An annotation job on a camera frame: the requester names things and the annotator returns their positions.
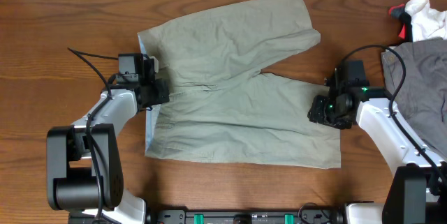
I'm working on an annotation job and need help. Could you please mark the khaki green shorts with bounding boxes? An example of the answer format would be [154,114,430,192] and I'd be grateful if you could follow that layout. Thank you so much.
[138,0,341,169]

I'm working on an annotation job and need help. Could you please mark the red black garment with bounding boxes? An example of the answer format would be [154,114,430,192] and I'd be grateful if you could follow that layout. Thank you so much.
[388,4,413,42]

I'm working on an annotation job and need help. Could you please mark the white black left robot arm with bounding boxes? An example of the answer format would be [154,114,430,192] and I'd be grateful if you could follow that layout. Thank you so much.
[46,79,169,223]

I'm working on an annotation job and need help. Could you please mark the white cloth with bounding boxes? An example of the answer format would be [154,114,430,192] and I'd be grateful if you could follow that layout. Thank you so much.
[405,0,446,42]

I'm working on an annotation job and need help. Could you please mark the grey trousers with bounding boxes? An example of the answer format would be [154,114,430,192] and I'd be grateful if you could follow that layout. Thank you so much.
[394,40,446,158]

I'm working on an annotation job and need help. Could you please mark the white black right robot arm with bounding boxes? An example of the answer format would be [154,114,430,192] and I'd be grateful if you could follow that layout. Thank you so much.
[307,87,446,223]

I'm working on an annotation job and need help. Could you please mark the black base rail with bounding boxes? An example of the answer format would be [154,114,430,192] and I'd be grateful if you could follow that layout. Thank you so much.
[147,204,346,224]

